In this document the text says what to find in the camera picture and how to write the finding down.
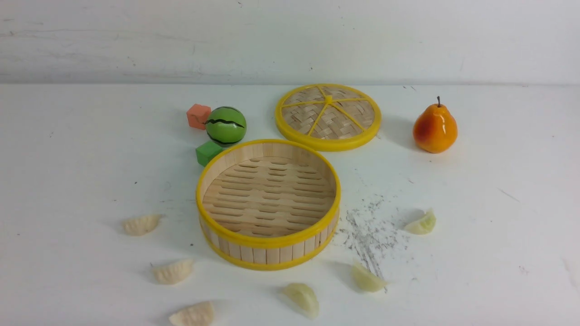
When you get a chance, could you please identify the pale green dumpling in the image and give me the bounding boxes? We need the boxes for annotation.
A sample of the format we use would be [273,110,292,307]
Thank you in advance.
[403,209,437,235]
[282,283,319,319]
[351,261,388,292]

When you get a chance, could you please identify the white dumpling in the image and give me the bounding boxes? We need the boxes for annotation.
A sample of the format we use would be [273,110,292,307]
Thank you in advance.
[169,301,215,326]
[121,214,163,236]
[151,259,194,285]

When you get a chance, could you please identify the bamboo steamer tray yellow rim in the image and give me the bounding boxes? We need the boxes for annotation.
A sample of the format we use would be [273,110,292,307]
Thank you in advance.
[195,139,341,271]

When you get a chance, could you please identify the woven bamboo steamer lid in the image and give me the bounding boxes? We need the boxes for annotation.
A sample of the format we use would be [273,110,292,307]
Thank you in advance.
[274,83,382,151]

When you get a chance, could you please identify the green watermelon toy ball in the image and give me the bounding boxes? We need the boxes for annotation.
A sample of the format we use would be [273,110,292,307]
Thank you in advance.
[205,106,247,147]

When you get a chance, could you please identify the green foam cube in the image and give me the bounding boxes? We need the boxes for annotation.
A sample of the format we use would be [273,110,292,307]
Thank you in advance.
[195,140,223,167]

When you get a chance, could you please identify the orange foam cube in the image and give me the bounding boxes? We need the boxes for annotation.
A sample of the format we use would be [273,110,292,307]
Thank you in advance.
[187,104,212,130]

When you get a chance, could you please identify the orange toy pear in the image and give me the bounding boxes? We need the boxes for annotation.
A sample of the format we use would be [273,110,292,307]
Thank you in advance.
[412,96,458,154]

